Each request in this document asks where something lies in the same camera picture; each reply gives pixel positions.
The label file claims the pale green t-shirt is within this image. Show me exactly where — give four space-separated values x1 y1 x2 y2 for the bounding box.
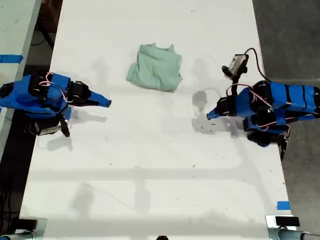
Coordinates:
125 43 184 93

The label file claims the long blue tape strip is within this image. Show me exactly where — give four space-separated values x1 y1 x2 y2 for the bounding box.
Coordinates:
0 54 24 64

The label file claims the short blue tape strip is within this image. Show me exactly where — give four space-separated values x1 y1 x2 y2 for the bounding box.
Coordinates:
276 200 291 211

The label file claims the small black box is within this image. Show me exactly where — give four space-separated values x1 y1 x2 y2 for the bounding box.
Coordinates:
274 216 301 227
16 218 39 230

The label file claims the black camera stalk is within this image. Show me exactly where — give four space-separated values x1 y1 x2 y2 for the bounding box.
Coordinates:
225 74 245 98

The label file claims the silver and black camera box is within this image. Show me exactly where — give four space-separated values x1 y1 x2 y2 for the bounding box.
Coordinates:
221 54 251 81

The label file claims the black camera box white label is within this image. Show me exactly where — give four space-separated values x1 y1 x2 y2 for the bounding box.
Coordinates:
34 116 71 138

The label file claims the long black camera cable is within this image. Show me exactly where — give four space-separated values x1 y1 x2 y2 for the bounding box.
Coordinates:
243 47 272 83

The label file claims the black arm base cable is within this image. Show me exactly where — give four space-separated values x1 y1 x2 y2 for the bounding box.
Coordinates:
279 132 291 161

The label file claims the silver metal bracket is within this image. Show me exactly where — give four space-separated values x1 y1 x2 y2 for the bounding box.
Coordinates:
7 217 48 240
265 214 310 240

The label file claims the black floor cable bundle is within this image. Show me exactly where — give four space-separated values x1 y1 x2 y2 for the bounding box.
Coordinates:
0 184 21 235

